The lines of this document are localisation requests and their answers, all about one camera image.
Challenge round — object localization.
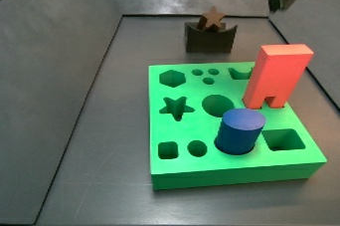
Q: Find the red arch block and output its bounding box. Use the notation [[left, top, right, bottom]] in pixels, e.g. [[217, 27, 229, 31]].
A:
[[243, 44, 313, 109]]

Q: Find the blue cylinder block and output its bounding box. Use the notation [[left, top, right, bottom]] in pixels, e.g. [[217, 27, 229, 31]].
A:
[[215, 109, 265, 155]]

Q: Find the black curved fixture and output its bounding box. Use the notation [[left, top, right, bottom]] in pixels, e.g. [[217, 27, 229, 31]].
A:
[[184, 22, 237, 53]]

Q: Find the green shape sorter block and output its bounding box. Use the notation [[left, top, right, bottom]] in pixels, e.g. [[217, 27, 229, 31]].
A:
[[149, 62, 327, 190]]

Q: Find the brown star prism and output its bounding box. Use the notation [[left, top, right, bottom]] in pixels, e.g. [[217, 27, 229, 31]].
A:
[[196, 6, 224, 32]]

